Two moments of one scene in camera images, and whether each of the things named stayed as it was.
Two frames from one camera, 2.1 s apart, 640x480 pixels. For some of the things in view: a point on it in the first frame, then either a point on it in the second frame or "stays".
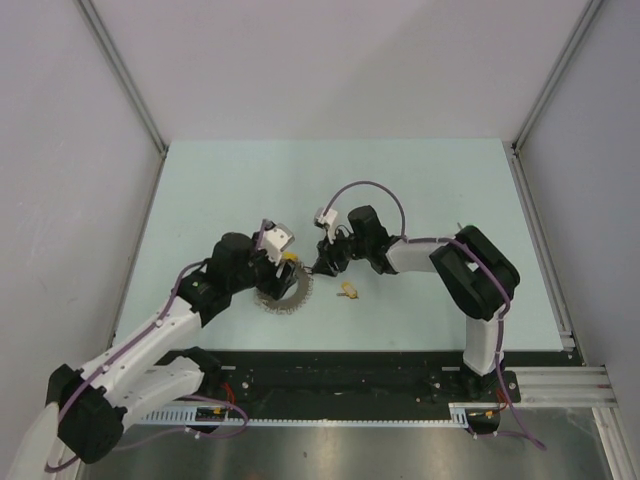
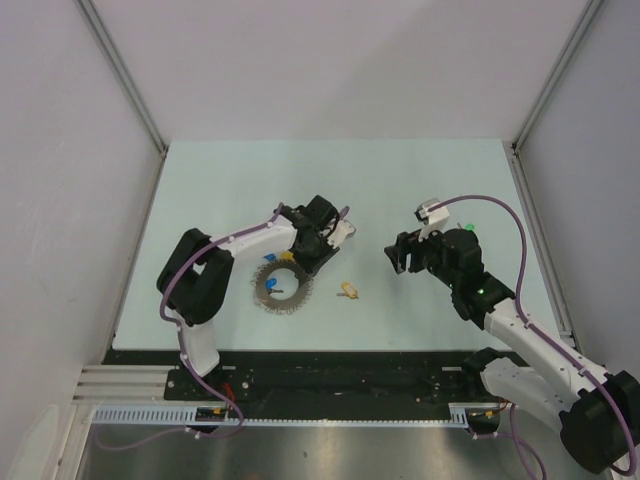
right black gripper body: (342, 250) -> (433, 247)
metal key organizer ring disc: (305, 290) stays
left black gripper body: (262, 273) -> (317, 252)
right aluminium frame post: (513, 147) stays
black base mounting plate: (347, 379) stays
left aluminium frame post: (128, 83) stays
